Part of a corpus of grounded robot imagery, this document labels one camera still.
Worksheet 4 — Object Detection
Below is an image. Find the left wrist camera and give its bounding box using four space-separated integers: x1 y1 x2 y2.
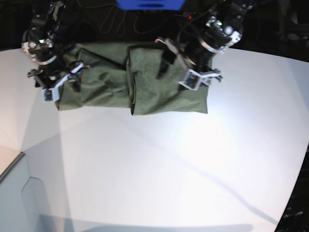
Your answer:
178 69 202 91

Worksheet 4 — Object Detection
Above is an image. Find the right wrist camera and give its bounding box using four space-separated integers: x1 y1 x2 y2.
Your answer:
42 88 60 102

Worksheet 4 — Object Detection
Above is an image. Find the blue box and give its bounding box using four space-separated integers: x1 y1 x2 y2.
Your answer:
116 0 185 11

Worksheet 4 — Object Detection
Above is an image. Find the black power strip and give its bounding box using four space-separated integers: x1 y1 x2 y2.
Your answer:
182 12 200 20

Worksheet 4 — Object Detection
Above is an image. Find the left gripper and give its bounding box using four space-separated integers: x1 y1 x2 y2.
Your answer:
154 37 223 84

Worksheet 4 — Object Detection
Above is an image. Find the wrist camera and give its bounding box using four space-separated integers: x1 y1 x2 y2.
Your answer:
42 88 60 102
178 69 202 91

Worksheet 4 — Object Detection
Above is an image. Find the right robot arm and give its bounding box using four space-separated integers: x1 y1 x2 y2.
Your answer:
22 0 84 92

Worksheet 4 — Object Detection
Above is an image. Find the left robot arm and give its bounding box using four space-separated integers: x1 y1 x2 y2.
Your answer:
156 0 258 90

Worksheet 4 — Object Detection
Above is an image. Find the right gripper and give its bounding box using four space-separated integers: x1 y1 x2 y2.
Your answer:
27 61 90 92

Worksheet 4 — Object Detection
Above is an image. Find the green t-shirt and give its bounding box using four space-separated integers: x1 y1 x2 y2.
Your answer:
56 43 208 115

